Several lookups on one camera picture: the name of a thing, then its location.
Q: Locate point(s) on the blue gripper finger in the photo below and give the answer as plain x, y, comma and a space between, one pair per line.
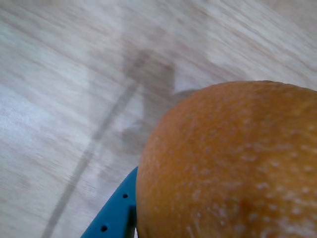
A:
111, 218

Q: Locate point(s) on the large pebbly orange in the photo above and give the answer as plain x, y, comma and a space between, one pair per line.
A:
235, 161

